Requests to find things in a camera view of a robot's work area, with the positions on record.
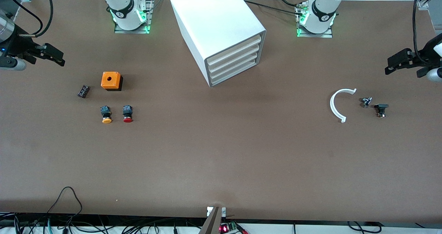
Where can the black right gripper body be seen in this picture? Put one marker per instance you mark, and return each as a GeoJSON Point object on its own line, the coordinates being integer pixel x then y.
{"type": "Point", "coordinates": [19, 46]}

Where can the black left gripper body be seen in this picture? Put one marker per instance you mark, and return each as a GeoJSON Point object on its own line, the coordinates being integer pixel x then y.
{"type": "Point", "coordinates": [426, 55]}

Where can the orange button box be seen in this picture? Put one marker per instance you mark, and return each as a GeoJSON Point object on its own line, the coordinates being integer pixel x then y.
{"type": "Point", "coordinates": [110, 81]}

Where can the yellow push button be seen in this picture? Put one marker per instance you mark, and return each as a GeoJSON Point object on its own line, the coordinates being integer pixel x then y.
{"type": "Point", "coordinates": [106, 114]}

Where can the red push button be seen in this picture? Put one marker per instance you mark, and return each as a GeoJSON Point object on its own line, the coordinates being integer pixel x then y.
{"type": "Point", "coordinates": [127, 114]}

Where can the small black metal part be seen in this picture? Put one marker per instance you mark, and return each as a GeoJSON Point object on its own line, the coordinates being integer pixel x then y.
{"type": "Point", "coordinates": [366, 102]}

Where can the white curved plastic arc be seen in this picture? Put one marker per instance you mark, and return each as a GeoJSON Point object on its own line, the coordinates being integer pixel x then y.
{"type": "Point", "coordinates": [332, 104]}

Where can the circuit board with red light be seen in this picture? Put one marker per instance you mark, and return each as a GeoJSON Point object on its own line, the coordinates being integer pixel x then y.
{"type": "Point", "coordinates": [226, 228]}

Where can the black flat-headed switch part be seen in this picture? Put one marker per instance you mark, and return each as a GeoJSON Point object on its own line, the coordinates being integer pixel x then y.
{"type": "Point", "coordinates": [381, 107]}

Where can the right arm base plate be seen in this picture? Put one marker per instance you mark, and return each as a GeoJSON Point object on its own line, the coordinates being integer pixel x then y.
{"type": "Point", "coordinates": [131, 31]}

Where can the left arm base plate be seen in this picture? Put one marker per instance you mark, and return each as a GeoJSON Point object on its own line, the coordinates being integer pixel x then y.
{"type": "Point", "coordinates": [314, 35]}

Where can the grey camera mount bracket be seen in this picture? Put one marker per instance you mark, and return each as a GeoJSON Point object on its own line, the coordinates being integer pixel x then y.
{"type": "Point", "coordinates": [212, 223]}

